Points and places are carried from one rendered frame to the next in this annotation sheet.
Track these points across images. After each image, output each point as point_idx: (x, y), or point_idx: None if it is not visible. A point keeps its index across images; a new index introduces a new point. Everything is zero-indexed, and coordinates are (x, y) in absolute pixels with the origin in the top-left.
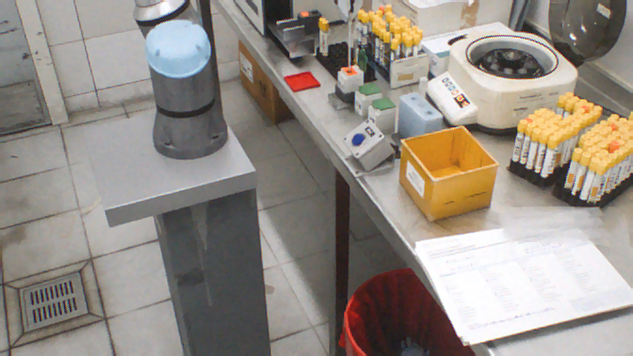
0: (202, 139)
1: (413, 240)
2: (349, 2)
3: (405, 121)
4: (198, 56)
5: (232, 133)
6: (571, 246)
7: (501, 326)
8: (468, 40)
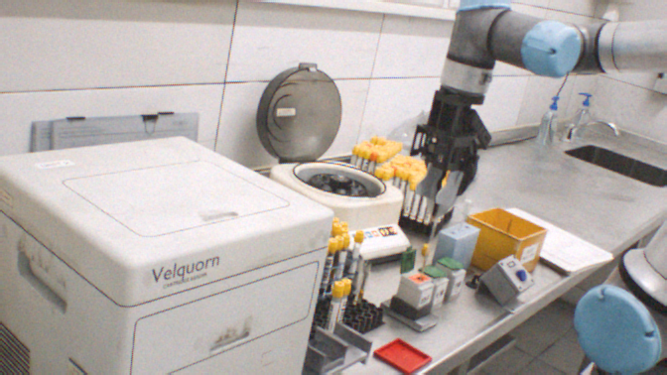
0: None
1: (560, 277)
2: (437, 191)
3: (458, 257)
4: None
5: (592, 364)
6: None
7: (589, 245)
8: (318, 195)
